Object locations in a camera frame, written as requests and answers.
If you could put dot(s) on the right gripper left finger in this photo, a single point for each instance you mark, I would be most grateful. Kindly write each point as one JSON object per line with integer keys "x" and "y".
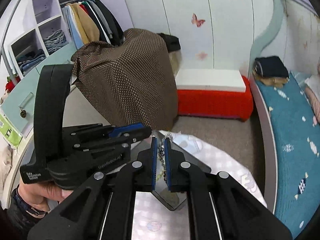
{"x": 103, "y": 206}

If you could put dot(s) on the red storage bench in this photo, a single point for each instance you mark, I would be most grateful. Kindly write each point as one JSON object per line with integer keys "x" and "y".
{"x": 216, "y": 104}

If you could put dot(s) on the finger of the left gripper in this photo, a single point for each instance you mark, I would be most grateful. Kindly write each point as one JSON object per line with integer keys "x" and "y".
{"x": 135, "y": 134}

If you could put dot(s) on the person's left hand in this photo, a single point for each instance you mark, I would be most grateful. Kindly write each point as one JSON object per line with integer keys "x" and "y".
{"x": 37, "y": 195}

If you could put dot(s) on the white shelf unit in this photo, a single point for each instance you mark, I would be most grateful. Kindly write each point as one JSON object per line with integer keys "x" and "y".
{"x": 32, "y": 22}

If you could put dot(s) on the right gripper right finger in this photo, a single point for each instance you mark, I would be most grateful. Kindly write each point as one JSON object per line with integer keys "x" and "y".
{"x": 236, "y": 214}

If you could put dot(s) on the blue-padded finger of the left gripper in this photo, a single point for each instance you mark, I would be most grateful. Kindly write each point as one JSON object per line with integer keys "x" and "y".
{"x": 117, "y": 131}

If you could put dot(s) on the brown dotted cloth cover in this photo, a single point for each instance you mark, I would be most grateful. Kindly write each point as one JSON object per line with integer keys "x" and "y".
{"x": 130, "y": 83}

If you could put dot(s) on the pine cone drawer ornament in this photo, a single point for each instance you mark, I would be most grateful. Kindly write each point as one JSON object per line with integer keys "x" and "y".
{"x": 23, "y": 113}

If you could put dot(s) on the grey metal tin box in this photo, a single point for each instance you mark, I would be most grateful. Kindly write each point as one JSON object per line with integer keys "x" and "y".
{"x": 181, "y": 176}

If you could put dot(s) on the pink padded jacket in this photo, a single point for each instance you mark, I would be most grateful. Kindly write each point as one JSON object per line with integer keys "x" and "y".
{"x": 312, "y": 91}

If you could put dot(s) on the folded dark clothes stack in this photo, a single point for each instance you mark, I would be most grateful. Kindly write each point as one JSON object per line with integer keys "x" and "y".
{"x": 270, "y": 71}

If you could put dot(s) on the pink butterfly wall sticker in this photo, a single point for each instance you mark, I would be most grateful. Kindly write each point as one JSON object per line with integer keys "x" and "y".
{"x": 196, "y": 21}

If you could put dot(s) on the hanging clothes row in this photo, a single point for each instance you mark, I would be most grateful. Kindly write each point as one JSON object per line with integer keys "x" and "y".
{"x": 90, "y": 21}

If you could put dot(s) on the black garment behind cover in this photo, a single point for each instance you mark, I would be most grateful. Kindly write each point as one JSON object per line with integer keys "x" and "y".
{"x": 172, "y": 42}

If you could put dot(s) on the white foam board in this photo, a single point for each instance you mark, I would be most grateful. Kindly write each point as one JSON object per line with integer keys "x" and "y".
{"x": 210, "y": 79}

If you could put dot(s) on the teal drawer cabinet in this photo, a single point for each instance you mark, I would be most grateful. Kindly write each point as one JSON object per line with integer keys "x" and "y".
{"x": 23, "y": 95}

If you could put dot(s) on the teal bunk bed frame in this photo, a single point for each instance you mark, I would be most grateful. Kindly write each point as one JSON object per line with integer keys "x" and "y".
{"x": 267, "y": 20}

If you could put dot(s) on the teal bed sheet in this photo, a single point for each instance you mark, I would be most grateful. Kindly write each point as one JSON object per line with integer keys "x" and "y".
{"x": 296, "y": 136}

